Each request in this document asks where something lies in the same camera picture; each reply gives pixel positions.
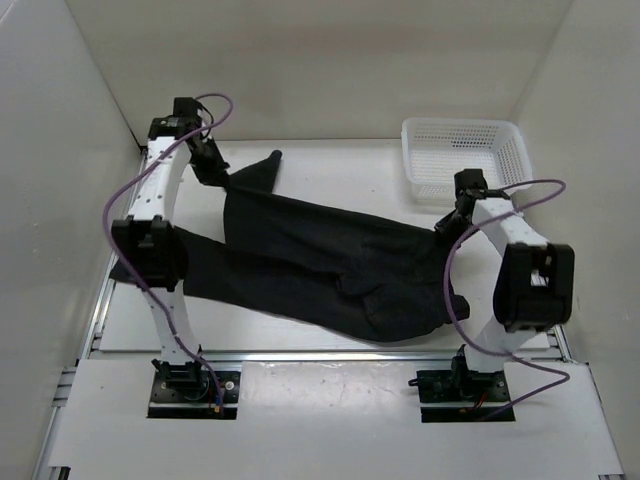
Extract black trousers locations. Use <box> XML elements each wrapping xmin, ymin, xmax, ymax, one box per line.
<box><xmin>108</xmin><ymin>149</ymin><xmax>471</xmax><ymax>347</ymax></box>

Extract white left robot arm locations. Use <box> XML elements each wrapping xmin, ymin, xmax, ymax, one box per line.
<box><xmin>102</xmin><ymin>110</ymin><xmax>228</xmax><ymax>400</ymax></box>

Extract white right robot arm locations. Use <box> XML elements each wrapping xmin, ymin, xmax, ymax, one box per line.
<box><xmin>436</xmin><ymin>196</ymin><xmax>575</xmax><ymax>400</ymax></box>

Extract white perforated plastic basket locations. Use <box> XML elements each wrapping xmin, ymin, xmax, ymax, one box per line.
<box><xmin>401</xmin><ymin>117</ymin><xmax>533</xmax><ymax>211</ymax></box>

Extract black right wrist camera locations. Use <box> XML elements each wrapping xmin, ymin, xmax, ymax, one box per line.
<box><xmin>454</xmin><ymin>169</ymin><xmax>488</xmax><ymax>195</ymax></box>

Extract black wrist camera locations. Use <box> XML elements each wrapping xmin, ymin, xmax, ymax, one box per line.
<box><xmin>454</xmin><ymin>169</ymin><xmax>488</xmax><ymax>195</ymax></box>
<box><xmin>172</xmin><ymin>97</ymin><xmax>202</xmax><ymax>118</ymax></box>

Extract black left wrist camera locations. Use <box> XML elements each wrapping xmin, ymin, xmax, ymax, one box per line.
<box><xmin>172</xmin><ymin>97</ymin><xmax>202</xmax><ymax>118</ymax></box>

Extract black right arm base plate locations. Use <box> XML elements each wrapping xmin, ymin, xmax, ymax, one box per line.
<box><xmin>407</xmin><ymin>356</ymin><xmax>516</xmax><ymax>424</ymax></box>

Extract aluminium table edge rail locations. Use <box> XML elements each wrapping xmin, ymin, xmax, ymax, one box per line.
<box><xmin>204</xmin><ymin>349</ymin><xmax>457</xmax><ymax>363</ymax></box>

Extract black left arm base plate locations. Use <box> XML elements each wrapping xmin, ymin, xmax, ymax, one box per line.
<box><xmin>147</xmin><ymin>360</ymin><xmax>241</xmax><ymax>420</ymax></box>

